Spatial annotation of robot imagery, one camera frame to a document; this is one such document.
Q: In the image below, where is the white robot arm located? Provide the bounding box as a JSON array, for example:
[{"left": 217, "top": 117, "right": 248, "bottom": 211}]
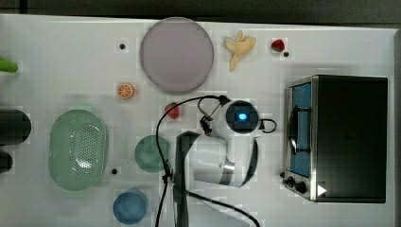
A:
[{"left": 169, "top": 100, "right": 260, "bottom": 227}]

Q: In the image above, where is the green oval strainer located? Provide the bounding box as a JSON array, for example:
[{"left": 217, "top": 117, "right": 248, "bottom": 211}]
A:
[{"left": 48, "top": 109, "right": 108, "bottom": 191}]

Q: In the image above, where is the grey round plate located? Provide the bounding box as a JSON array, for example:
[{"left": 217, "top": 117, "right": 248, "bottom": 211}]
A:
[{"left": 140, "top": 17, "right": 214, "bottom": 93}]

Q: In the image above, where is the green bowl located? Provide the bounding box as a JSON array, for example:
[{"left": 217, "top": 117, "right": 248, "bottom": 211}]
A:
[{"left": 134, "top": 135, "right": 170, "bottom": 173}]

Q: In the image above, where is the orange slice toy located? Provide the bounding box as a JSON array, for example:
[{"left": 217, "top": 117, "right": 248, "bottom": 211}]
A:
[{"left": 117, "top": 83, "right": 136, "bottom": 99}]

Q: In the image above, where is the peeled toy banana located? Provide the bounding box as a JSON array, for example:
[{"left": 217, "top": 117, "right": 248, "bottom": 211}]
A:
[{"left": 223, "top": 30, "right": 256, "bottom": 72}]

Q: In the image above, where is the small red strawberry toy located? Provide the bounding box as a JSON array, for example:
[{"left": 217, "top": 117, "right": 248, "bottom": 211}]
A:
[{"left": 271, "top": 39, "right": 285, "bottom": 52}]

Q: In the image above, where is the blue cup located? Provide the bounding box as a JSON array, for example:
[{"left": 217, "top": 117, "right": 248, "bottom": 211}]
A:
[{"left": 113, "top": 188, "right": 148, "bottom": 225}]

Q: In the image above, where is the black toaster oven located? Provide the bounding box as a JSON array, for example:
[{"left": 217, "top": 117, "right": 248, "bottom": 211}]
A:
[{"left": 281, "top": 75, "right": 388, "bottom": 203}]

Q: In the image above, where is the black round pan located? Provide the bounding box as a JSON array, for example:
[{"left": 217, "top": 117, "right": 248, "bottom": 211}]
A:
[{"left": 0, "top": 110, "right": 31, "bottom": 147}]

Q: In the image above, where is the green toy pear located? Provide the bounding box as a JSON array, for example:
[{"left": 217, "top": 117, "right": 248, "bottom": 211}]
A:
[{"left": 0, "top": 58, "right": 18, "bottom": 73}]

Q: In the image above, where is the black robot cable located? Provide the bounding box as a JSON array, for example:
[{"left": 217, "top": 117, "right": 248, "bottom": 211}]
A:
[{"left": 154, "top": 94, "right": 278, "bottom": 227}]

